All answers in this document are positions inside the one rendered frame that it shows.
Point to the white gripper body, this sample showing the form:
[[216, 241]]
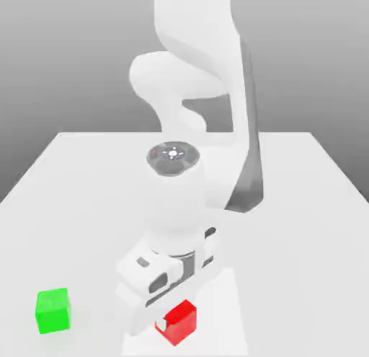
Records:
[[138, 313]]

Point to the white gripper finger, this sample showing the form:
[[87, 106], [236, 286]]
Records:
[[161, 324]]

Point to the small red cube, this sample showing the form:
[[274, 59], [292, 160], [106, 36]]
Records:
[[180, 322]]

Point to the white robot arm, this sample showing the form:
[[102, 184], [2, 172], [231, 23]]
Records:
[[184, 45]]

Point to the small green cube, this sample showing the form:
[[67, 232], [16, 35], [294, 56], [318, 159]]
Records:
[[53, 310]]

